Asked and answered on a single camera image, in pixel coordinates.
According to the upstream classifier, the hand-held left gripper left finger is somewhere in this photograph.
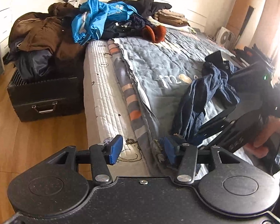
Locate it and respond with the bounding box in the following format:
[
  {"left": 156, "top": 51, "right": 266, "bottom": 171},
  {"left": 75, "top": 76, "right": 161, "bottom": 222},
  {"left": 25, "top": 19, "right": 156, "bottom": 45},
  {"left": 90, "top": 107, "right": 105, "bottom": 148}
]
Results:
[{"left": 46, "top": 135, "right": 124, "bottom": 184}]

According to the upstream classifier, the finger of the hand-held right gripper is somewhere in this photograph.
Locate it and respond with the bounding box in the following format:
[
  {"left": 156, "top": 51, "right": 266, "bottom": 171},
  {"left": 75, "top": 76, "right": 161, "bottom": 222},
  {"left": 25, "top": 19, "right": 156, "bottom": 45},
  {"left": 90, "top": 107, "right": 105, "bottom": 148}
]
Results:
[
  {"left": 196, "top": 105, "right": 237, "bottom": 136},
  {"left": 191, "top": 120, "right": 236, "bottom": 148}
]

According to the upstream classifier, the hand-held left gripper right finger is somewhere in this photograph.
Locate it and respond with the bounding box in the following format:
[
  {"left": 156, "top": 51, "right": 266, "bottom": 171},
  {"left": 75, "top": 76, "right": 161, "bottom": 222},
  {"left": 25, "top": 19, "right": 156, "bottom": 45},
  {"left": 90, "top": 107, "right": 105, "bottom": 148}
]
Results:
[{"left": 164, "top": 136, "right": 241, "bottom": 185}]

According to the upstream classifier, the dark blue denim jacket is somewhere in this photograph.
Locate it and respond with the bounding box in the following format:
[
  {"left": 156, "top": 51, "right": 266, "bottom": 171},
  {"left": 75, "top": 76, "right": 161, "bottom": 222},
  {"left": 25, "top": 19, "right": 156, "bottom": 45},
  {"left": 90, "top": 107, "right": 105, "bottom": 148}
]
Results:
[{"left": 152, "top": 51, "right": 241, "bottom": 166}]

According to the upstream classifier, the stack of dark folded clothes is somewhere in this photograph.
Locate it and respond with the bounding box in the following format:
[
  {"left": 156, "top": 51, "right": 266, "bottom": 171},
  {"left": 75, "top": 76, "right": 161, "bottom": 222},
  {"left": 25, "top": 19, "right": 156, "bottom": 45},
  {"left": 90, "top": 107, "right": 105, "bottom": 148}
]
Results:
[{"left": 231, "top": 43, "right": 280, "bottom": 87}]

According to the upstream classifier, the stack of folded brown clothes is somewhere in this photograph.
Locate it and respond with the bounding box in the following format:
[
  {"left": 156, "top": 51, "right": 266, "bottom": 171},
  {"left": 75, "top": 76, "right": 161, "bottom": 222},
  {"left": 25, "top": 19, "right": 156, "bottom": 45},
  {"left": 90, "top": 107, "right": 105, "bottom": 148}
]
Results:
[{"left": 152, "top": 9, "right": 192, "bottom": 27}]

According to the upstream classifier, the person's right hand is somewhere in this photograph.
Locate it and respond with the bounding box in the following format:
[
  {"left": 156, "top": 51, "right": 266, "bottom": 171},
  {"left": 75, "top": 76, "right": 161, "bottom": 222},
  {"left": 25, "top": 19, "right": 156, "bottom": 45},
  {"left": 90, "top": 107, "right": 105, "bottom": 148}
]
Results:
[{"left": 245, "top": 114, "right": 280, "bottom": 159}]

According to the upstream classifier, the white quilted mattress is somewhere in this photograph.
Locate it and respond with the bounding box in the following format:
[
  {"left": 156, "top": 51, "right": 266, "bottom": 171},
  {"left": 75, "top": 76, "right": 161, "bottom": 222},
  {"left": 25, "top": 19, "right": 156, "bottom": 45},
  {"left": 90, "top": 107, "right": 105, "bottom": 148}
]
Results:
[{"left": 83, "top": 39, "right": 152, "bottom": 178}]

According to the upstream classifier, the white fan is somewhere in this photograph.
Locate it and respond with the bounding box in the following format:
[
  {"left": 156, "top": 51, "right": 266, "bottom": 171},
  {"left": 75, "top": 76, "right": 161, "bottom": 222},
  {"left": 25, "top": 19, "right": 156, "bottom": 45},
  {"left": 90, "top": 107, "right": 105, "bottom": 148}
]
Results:
[{"left": 215, "top": 27, "right": 235, "bottom": 49}]

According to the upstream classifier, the grey patchwork quilt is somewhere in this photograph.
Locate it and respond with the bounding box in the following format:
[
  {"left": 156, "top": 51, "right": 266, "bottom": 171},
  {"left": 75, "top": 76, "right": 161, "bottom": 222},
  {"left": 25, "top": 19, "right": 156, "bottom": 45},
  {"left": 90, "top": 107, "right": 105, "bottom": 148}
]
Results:
[{"left": 107, "top": 26, "right": 280, "bottom": 175}]

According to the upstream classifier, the black panel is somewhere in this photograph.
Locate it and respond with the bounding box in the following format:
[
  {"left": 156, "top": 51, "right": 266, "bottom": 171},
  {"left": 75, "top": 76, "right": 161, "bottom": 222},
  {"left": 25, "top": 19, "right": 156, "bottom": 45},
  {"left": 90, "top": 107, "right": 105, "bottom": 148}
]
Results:
[{"left": 238, "top": 7, "right": 256, "bottom": 39}]

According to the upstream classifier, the black hard case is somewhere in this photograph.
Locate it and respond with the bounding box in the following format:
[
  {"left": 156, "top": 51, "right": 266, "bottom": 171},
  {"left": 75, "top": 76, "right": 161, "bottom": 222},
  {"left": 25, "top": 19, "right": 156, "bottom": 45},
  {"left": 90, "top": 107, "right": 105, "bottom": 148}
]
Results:
[{"left": 7, "top": 69, "right": 85, "bottom": 122}]

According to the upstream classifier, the beige curtain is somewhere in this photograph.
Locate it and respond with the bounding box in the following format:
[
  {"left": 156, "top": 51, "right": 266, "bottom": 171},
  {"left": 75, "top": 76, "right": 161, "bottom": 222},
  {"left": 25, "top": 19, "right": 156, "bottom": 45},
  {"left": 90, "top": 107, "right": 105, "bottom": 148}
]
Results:
[{"left": 250, "top": 0, "right": 280, "bottom": 63}]

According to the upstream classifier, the brown cardboard roll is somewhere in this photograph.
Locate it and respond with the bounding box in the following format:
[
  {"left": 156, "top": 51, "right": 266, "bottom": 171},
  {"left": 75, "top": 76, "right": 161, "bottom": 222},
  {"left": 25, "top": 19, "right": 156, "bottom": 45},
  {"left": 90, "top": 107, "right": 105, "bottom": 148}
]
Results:
[{"left": 225, "top": 0, "right": 254, "bottom": 38}]

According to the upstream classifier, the rust orange sweater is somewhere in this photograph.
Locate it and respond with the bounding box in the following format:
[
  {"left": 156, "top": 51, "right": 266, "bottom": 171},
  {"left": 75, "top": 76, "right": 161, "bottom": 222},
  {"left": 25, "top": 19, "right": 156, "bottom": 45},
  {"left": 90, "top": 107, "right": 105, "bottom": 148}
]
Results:
[{"left": 141, "top": 24, "right": 167, "bottom": 43}]

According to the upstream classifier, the black garment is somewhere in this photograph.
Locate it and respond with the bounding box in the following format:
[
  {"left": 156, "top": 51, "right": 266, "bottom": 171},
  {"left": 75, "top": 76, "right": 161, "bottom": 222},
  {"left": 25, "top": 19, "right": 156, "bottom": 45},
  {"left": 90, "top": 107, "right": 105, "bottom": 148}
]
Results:
[{"left": 102, "top": 20, "right": 136, "bottom": 40}]

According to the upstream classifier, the dark navy shiny jacket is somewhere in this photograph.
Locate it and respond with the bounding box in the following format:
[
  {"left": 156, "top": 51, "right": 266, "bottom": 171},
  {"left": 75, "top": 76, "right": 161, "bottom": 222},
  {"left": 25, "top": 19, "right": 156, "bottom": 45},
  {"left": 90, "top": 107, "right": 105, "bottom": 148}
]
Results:
[{"left": 10, "top": 37, "right": 54, "bottom": 83}]

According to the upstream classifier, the white headboard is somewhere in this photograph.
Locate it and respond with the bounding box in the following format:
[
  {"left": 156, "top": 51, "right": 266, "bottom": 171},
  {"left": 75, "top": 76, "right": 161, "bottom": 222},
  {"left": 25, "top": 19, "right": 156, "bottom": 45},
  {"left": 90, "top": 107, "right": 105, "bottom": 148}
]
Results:
[{"left": 94, "top": 0, "right": 207, "bottom": 31}]

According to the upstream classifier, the navy knit sweater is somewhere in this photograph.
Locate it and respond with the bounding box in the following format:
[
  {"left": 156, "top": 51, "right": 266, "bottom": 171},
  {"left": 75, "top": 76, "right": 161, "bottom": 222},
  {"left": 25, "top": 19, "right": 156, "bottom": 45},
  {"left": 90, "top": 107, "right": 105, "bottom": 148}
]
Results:
[{"left": 129, "top": 14, "right": 155, "bottom": 32}]

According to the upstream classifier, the bright blue jacket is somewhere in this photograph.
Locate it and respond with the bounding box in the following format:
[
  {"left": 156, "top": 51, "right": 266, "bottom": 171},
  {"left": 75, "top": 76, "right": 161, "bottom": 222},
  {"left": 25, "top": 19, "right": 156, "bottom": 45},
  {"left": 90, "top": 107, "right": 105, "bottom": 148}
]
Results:
[{"left": 71, "top": 0, "right": 139, "bottom": 46}]

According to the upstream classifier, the black jacket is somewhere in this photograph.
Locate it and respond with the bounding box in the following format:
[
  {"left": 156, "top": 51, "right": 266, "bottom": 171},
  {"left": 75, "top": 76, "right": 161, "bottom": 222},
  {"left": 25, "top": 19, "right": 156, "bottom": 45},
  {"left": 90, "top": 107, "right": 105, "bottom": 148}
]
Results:
[{"left": 108, "top": 0, "right": 172, "bottom": 19}]

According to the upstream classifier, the brown puffer coat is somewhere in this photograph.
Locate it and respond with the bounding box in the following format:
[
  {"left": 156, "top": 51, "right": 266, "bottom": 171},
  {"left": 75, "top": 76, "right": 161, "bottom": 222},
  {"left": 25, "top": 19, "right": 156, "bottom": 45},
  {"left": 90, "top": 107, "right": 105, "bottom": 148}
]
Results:
[{"left": 8, "top": 2, "right": 87, "bottom": 77}]

